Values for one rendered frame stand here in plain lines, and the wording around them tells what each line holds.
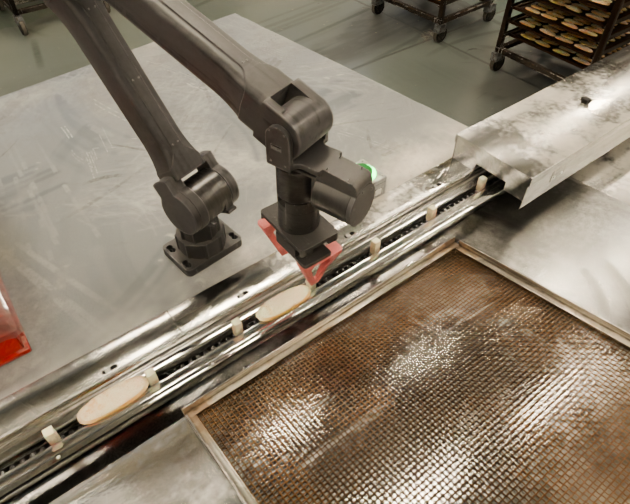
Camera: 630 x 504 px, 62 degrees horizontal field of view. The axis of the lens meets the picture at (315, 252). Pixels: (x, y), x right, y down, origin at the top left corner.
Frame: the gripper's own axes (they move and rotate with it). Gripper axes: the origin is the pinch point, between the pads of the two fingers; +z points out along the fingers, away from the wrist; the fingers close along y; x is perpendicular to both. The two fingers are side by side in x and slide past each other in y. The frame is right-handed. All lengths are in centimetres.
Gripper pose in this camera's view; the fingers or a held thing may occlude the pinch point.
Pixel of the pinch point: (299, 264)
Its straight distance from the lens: 80.1
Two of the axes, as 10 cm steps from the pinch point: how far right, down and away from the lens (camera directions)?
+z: -0.1, 6.8, 7.3
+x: -8.0, 4.3, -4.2
